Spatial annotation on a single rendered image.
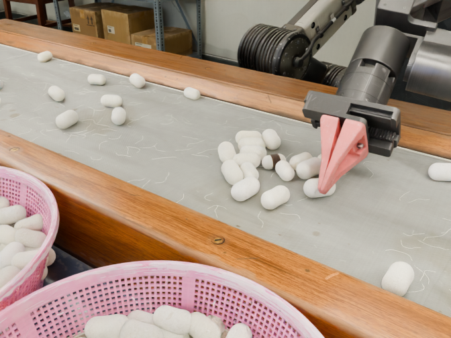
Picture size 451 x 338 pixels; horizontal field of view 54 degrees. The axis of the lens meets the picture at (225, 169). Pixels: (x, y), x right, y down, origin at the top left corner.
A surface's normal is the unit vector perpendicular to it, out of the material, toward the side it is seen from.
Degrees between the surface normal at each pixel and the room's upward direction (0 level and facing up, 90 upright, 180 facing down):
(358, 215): 0
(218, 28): 91
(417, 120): 0
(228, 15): 90
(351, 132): 59
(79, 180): 0
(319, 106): 38
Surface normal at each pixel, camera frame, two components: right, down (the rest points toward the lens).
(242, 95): -0.39, -0.32
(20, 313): 0.73, 0.09
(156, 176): 0.00, -0.86
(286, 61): 0.68, 0.36
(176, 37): 0.82, 0.25
